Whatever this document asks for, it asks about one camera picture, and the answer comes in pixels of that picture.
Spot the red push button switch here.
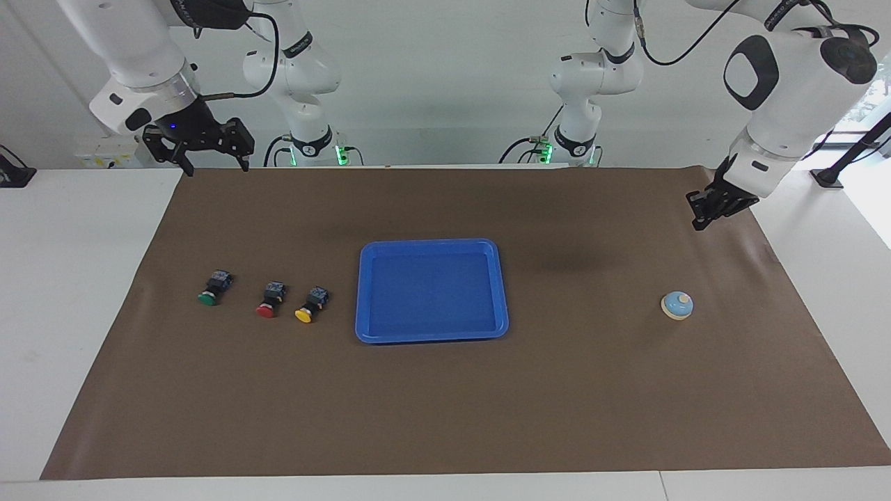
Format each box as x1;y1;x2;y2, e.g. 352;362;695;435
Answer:
255;280;287;319

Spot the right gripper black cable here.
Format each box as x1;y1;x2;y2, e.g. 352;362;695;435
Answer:
198;10;281;102

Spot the green push button switch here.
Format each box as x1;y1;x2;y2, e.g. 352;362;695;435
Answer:
197;270;235;307

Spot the blue plastic tray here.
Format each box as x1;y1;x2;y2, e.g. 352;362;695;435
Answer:
355;238;510;344

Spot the black clamp stand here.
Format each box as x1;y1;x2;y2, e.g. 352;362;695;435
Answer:
0;144;37;189

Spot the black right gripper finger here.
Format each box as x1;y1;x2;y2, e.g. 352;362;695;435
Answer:
142;125;196;177
217;117;255;173

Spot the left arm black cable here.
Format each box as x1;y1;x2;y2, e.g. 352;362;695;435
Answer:
632;0;742;67

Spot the black angled stand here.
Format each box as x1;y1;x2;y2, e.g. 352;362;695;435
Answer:
810;111;891;190

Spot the yellow push button switch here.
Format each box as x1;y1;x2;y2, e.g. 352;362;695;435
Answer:
294;285;331;324

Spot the light blue call bell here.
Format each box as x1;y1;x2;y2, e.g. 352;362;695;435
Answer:
660;291;695;321

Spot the brown table mat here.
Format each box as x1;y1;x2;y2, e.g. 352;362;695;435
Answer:
40;166;891;481

